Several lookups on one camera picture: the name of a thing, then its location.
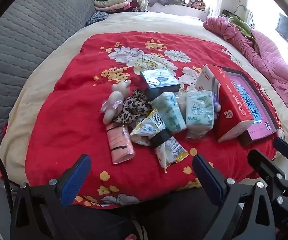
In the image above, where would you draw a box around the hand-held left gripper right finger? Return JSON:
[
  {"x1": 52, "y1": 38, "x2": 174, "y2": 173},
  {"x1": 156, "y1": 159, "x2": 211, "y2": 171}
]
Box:
[{"x1": 192, "y1": 154, "x2": 276, "y2": 240}]

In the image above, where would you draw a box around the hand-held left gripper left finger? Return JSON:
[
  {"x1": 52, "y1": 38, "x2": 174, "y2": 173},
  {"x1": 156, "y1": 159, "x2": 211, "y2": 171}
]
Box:
[{"x1": 10, "y1": 154, "x2": 92, "y2": 240}]

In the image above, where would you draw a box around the dark shallow tray box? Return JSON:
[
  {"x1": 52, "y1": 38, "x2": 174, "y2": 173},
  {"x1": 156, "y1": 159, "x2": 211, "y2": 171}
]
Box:
[{"x1": 216, "y1": 66, "x2": 280, "y2": 147}]

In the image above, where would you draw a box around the yellow white snack packet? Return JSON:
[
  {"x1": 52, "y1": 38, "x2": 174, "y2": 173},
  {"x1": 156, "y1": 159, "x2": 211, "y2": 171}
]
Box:
[
  {"x1": 155, "y1": 136, "x2": 190, "y2": 173},
  {"x1": 129, "y1": 109, "x2": 168, "y2": 147}
]

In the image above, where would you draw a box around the pink striped packet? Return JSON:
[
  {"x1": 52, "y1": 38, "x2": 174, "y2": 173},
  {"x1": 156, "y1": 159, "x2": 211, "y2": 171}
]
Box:
[{"x1": 106, "y1": 123, "x2": 135, "y2": 165}]

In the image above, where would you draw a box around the small black packet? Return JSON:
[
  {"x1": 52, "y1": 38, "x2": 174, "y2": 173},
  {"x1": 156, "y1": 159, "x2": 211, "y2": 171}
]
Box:
[{"x1": 149, "y1": 129, "x2": 173, "y2": 147}]

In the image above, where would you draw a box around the red cardboard box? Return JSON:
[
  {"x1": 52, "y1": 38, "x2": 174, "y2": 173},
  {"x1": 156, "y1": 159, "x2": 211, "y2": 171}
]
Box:
[{"x1": 196, "y1": 64, "x2": 256, "y2": 143}]

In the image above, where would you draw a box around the green tissue pack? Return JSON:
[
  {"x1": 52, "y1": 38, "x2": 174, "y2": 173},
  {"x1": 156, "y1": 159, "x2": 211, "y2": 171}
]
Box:
[
  {"x1": 185, "y1": 91, "x2": 214, "y2": 130},
  {"x1": 151, "y1": 92, "x2": 187, "y2": 133}
]

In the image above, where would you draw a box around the teddy bear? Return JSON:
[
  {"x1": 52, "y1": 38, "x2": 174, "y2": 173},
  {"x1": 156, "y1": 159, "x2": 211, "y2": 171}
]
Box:
[
  {"x1": 213, "y1": 79, "x2": 222, "y2": 120},
  {"x1": 100, "y1": 79, "x2": 132, "y2": 125}
]

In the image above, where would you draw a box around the leopard print scrunchie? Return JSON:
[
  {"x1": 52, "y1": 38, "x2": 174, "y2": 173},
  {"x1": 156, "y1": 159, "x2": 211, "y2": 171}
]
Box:
[{"x1": 114, "y1": 89, "x2": 153, "y2": 125}]

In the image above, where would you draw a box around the dark blue box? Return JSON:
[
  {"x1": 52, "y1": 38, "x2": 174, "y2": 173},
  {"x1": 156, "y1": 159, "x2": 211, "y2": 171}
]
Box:
[{"x1": 140, "y1": 68, "x2": 181, "y2": 100}]

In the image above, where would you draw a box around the pink book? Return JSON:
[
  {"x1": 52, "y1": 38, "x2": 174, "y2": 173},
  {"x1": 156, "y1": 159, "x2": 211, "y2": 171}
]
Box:
[{"x1": 228, "y1": 74, "x2": 272, "y2": 140}]

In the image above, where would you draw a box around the red floral blanket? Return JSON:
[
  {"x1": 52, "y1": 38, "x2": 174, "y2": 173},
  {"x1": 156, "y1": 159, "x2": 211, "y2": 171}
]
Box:
[{"x1": 25, "y1": 31, "x2": 281, "y2": 209}]

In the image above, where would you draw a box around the pink quilted duvet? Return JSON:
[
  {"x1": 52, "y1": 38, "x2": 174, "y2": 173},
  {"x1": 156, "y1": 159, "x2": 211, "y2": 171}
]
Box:
[{"x1": 203, "y1": 16, "x2": 288, "y2": 110}]

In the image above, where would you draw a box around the green blanket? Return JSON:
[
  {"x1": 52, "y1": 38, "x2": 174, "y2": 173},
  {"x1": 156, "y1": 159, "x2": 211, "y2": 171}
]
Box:
[{"x1": 229, "y1": 15, "x2": 256, "y2": 43}]

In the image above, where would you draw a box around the grey quilted headboard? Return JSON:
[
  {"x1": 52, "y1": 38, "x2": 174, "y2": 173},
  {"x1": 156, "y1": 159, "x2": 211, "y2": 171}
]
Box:
[{"x1": 0, "y1": 0, "x2": 96, "y2": 178}]

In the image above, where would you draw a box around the dark blue patterned cloth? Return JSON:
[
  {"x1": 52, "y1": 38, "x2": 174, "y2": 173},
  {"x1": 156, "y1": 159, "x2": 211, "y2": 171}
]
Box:
[{"x1": 86, "y1": 10, "x2": 109, "y2": 27}]

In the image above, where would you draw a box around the stack of folded clothes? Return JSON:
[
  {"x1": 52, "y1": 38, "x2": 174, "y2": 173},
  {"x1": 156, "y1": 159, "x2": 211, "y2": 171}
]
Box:
[{"x1": 92, "y1": 0, "x2": 140, "y2": 14}]

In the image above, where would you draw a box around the clothes pile on windowsill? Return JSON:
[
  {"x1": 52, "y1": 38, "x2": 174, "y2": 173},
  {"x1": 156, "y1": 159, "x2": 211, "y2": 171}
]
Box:
[{"x1": 148, "y1": 0, "x2": 207, "y2": 10}]

